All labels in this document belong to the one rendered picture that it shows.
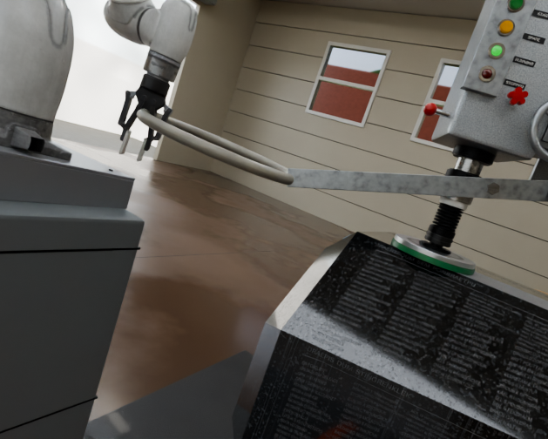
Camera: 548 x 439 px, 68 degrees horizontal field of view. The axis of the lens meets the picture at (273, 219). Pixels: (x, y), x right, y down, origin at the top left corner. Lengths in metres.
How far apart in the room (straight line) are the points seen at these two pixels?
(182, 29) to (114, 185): 0.52
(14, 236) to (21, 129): 0.18
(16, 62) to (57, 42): 0.08
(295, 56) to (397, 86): 2.36
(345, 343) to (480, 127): 0.58
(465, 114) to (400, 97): 6.85
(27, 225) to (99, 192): 0.16
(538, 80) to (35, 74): 1.01
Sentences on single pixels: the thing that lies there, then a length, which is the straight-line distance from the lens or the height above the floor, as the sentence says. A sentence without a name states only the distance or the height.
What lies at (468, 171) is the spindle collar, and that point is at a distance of 1.14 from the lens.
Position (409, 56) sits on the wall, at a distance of 8.12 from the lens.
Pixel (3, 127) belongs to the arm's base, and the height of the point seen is 0.90.
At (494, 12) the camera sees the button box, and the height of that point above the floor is 1.44.
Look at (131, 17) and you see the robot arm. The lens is 1.27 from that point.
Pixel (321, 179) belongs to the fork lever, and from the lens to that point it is 1.08.
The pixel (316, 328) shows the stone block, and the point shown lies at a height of 0.65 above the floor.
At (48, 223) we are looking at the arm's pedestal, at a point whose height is 0.79.
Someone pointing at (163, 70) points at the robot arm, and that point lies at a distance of 1.19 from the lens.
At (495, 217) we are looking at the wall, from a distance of 7.26.
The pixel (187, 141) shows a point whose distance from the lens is 0.97.
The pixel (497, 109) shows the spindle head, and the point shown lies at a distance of 1.09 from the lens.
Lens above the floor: 1.01
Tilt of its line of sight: 10 degrees down
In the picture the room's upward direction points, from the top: 19 degrees clockwise
